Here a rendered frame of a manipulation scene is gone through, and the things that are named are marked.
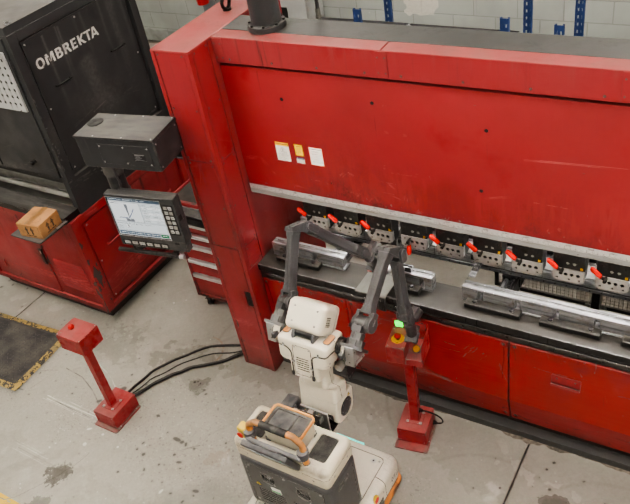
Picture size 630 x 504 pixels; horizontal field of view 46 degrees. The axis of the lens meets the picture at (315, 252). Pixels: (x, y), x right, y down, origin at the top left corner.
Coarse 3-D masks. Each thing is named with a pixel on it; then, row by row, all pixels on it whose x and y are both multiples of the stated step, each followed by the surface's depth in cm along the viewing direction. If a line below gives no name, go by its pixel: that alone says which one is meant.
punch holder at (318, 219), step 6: (306, 204) 420; (312, 204) 418; (306, 210) 424; (312, 210) 421; (318, 210) 419; (324, 210) 416; (330, 210) 420; (312, 216) 424; (318, 216) 422; (318, 222) 425; (324, 222) 422; (330, 222) 424; (324, 228) 425
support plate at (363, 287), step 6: (366, 276) 415; (390, 276) 412; (360, 282) 412; (366, 282) 411; (384, 282) 408; (390, 282) 408; (360, 288) 408; (366, 288) 407; (384, 288) 405; (390, 288) 404; (384, 294) 401
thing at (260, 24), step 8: (248, 0) 363; (256, 0) 360; (264, 0) 360; (272, 0) 362; (248, 8) 368; (256, 8) 363; (264, 8) 363; (272, 8) 364; (256, 16) 366; (264, 16) 365; (272, 16) 366; (280, 16) 371; (320, 16) 373; (248, 24) 374; (256, 24) 369; (264, 24) 367; (272, 24) 368; (280, 24) 369; (256, 32) 369; (264, 32) 368; (272, 32) 368
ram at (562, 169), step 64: (256, 128) 404; (320, 128) 381; (384, 128) 360; (448, 128) 342; (512, 128) 326; (576, 128) 311; (256, 192) 436; (320, 192) 409; (384, 192) 386; (448, 192) 365; (512, 192) 346; (576, 192) 329
